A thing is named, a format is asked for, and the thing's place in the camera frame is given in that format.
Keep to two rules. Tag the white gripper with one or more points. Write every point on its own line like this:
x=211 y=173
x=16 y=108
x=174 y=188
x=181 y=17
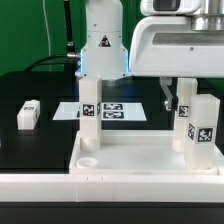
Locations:
x=166 y=46

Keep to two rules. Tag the white desk top tray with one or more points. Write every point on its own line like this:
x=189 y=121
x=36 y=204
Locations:
x=136 y=152

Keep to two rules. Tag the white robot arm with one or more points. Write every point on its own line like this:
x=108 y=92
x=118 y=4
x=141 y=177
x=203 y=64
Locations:
x=104 y=55

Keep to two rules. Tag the white fiducial marker plate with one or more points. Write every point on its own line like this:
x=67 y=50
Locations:
x=111 y=111

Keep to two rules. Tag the white L-shaped obstacle fence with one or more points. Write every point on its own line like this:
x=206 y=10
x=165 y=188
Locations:
x=111 y=188

